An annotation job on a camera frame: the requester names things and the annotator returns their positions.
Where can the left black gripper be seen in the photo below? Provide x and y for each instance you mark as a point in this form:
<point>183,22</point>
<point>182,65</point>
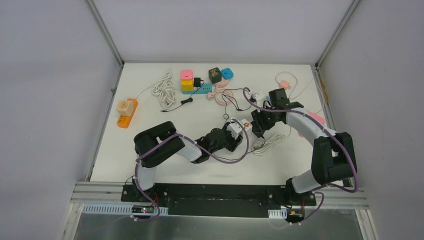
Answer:
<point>230,139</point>

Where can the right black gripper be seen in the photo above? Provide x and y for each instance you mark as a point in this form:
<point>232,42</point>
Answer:
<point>259,126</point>

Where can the pink charger plug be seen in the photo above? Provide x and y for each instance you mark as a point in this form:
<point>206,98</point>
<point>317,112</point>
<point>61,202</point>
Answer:
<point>285,85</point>

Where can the pink triangular power strip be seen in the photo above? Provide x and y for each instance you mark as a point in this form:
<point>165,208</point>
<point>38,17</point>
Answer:
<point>309,125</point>

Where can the white cube adapter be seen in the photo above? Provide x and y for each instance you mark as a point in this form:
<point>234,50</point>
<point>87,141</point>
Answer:
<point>247,125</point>

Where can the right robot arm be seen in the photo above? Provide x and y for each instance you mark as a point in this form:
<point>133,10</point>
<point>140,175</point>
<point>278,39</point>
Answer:
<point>333,155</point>

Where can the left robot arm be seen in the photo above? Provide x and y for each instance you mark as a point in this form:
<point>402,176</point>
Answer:
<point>157,144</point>

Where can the pink round socket base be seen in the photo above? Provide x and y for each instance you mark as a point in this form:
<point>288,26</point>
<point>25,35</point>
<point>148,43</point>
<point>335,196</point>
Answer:
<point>221,84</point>

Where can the small black plug adapter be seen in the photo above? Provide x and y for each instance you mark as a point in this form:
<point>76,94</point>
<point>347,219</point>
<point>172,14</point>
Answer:
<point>197,82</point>

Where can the blue cube adapter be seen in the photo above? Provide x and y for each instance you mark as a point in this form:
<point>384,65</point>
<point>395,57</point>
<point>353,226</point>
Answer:
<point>227,73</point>

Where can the teal power strip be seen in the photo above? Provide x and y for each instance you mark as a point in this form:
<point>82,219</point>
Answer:
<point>203,90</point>

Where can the dark green cube adapter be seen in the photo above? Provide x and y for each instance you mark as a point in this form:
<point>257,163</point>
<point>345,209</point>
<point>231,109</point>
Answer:
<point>214,75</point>

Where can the yellow cube adapter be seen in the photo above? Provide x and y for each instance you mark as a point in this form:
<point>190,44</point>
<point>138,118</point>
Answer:
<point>187,85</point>

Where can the pink cube adapter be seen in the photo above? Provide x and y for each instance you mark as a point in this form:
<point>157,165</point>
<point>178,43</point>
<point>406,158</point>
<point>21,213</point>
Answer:
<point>186,75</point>

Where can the orange power strip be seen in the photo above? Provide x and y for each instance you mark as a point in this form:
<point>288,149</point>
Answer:
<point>124,122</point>

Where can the beige cube adapter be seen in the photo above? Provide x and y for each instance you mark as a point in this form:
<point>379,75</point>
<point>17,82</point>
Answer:
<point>125,108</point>

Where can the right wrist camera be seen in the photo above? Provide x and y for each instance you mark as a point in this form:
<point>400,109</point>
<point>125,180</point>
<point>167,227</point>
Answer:
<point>258,98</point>

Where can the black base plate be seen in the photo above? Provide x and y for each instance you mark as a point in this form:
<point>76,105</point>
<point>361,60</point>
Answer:
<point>219,200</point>

